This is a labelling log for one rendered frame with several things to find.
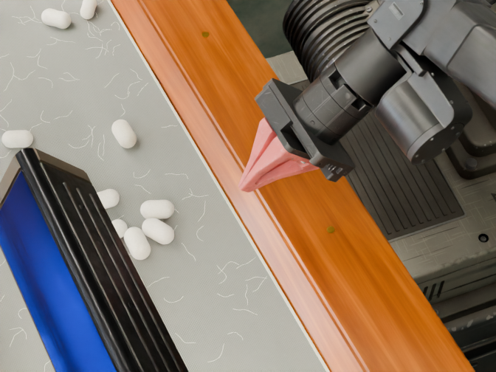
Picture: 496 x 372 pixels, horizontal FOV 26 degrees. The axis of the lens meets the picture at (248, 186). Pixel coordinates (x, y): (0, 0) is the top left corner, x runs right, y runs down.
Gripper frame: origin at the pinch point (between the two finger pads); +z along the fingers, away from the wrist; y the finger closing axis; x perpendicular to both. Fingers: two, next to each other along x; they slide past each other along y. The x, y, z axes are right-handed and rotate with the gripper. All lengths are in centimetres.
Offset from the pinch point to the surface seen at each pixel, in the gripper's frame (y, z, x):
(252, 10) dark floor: -89, 21, 95
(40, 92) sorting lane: -28.7, 17.0, 0.0
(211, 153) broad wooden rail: -11.5, 5.8, 8.4
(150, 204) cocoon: -7.6, 11.9, 1.6
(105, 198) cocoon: -10.5, 15.0, -0.9
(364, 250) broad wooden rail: 7.8, -1.7, 12.7
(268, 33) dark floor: -82, 21, 95
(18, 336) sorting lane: -0.3, 26.7, -8.5
